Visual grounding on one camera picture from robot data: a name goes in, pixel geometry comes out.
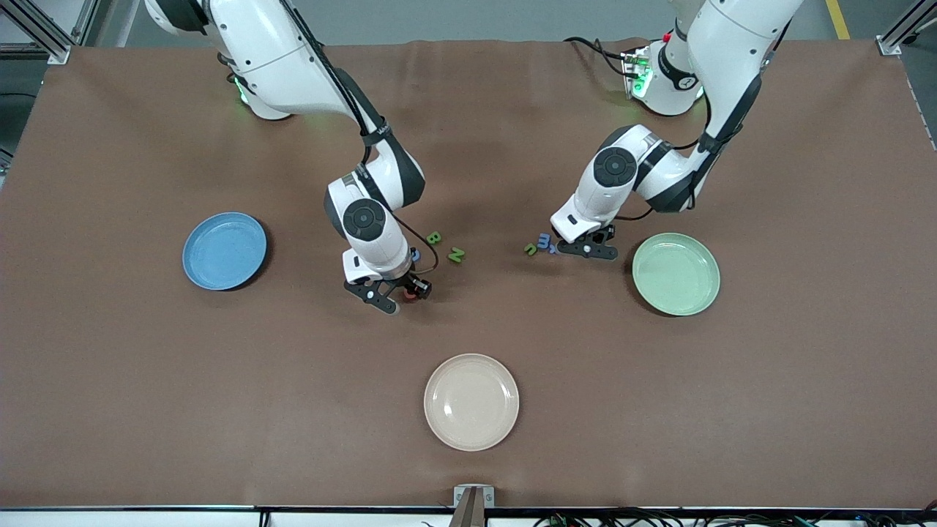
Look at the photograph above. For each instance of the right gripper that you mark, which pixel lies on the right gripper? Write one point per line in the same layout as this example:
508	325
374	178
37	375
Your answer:
411	282

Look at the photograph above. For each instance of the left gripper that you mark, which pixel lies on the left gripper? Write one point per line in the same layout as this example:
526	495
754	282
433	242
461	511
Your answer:
605	233

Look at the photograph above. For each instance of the red letter Q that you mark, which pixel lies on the red letter Q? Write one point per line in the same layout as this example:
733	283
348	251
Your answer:
410	296

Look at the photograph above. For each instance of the blue letter m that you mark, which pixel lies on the blue letter m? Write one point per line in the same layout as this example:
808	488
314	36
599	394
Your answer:
544	241

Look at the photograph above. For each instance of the green letter B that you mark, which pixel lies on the green letter B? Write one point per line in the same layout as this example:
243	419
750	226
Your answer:
431	238

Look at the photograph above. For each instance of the green letter N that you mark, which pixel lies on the green letter N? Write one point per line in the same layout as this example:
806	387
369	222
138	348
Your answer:
456	255

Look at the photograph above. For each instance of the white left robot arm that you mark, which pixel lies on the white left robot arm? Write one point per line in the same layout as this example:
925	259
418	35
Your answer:
739	51

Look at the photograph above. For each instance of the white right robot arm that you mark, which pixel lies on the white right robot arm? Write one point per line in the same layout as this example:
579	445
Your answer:
256	36

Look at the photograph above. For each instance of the green plate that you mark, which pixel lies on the green plate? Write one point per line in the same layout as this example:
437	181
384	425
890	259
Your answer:
677	278

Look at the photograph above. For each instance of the beige plate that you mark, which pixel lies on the beige plate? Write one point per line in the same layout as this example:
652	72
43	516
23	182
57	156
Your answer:
471	402

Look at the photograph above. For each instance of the blue plate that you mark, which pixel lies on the blue plate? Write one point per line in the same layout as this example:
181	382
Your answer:
219	256

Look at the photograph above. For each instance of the brown table mat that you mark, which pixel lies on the brown table mat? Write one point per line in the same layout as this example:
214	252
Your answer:
293	366

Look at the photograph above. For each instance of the grey metal camera bracket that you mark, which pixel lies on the grey metal camera bracket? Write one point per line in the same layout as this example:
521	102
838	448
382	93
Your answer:
473	512

